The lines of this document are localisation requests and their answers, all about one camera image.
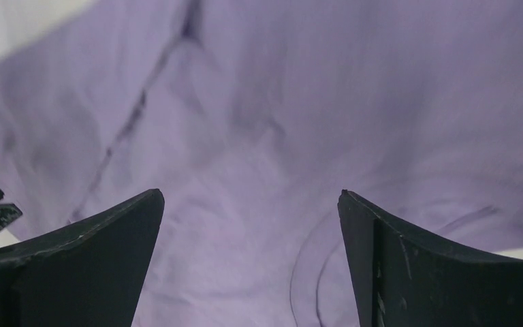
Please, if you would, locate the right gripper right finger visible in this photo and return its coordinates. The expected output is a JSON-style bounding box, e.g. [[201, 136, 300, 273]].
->
[[338, 190, 523, 327]]

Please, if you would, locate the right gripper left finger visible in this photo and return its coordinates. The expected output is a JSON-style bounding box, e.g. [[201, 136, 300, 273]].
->
[[0, 189, 165, 326]]

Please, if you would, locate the lavender t shirt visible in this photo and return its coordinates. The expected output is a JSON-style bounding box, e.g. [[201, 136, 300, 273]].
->
[[0, 1, 523, 326]]

